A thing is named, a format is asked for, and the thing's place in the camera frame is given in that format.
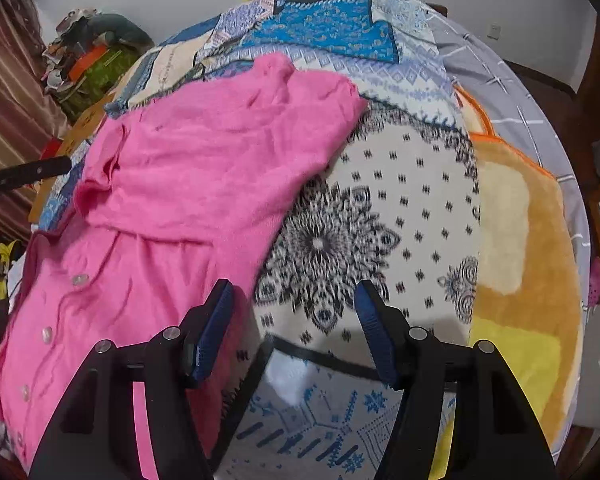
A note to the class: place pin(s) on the blue patchwork bedspread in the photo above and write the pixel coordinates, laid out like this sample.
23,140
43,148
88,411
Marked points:
364,216

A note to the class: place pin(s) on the wall socket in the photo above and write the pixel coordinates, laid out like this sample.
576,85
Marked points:
494,32

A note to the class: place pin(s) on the red box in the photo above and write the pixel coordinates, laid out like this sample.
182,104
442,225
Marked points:
51,148

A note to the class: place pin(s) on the striped red curtain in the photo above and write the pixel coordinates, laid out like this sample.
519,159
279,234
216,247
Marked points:
29,117

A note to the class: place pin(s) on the orange box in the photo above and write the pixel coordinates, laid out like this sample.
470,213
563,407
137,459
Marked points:
83,63

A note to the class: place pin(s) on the pink button-up shirt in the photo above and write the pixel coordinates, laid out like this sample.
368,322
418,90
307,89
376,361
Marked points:
173,196

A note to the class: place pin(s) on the grey checked bed sheet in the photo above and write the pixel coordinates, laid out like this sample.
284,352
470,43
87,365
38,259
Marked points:
518,119

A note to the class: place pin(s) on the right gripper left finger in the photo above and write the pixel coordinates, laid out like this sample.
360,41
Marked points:
92,432

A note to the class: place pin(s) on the green patterned storage bag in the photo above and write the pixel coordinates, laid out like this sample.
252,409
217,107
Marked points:
95,83

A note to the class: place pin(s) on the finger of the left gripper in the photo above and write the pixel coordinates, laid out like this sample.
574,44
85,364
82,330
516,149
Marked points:
25,174

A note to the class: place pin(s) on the orange yellow plush blanket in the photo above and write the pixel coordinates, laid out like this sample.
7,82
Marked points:
507,271

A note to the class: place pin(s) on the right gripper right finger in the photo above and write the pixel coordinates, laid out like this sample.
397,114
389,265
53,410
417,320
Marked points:
496,434

